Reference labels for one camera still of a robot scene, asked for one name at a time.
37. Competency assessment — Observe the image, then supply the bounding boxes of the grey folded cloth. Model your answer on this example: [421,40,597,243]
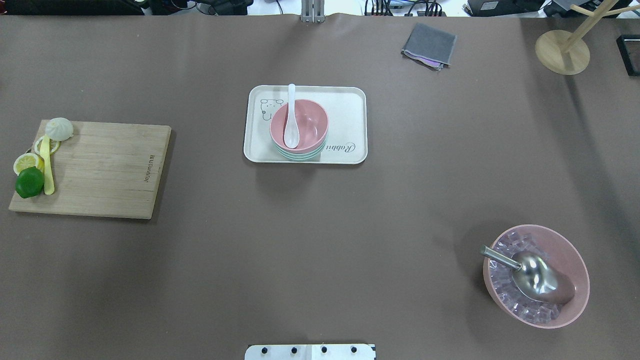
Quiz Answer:
[401,23,458,71]

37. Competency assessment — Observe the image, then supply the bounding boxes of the clear ice cubes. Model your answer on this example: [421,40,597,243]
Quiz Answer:
[489,230,563,325]

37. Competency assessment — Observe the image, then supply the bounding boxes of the small pink bowl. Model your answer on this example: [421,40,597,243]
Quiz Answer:
[270,99,329,153]

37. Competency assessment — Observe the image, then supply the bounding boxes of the middle green bowl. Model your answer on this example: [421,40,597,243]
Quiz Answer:
[274,145,323,154]

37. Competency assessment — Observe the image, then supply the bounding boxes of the green bowl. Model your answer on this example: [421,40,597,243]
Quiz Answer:
[274,145,323,154]
[280,152,322,162]

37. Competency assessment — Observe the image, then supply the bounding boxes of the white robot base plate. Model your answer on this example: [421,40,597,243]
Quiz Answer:
[244,343,377,360]

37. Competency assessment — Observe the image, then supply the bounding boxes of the aluminium frame post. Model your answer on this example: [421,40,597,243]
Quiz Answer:
[301,0,325,23]

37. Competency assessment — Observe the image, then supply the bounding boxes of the white ceramic spoon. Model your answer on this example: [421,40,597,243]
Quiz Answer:
[283,83,300,150]

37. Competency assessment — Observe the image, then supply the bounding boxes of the bottom green bowl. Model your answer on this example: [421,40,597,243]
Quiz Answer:
[280,152,322,162]

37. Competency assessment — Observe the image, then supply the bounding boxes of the yellow plastic knife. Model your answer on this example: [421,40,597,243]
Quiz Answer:
[39,134,55,195]

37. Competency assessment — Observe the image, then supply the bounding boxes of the black tray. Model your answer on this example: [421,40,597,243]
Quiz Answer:
[616,34,640,76]

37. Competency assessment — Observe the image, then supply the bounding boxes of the white rabbit tray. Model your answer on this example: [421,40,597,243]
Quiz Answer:
[243,85,368,166]

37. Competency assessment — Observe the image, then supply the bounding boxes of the lemon half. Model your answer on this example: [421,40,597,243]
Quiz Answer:
[13,152,45,175]

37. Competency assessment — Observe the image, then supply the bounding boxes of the metal ice scoop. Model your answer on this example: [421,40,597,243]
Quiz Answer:
[480,246,576,305]

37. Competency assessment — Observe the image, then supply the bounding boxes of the bamboo cutting board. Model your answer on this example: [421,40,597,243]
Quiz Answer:
[8,121,172,220]

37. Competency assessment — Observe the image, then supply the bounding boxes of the large pink bowl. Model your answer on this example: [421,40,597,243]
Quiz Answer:
[482,224,590,330]

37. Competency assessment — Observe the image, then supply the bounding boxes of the green lime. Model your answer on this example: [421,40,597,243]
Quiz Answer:
[14,166,45,199]

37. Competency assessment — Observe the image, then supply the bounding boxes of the wooden mug tree stand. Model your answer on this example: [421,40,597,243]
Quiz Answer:
[535,0,640,75]

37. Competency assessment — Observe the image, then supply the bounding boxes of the lemon slice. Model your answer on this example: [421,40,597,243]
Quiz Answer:
[31,136,61,155]

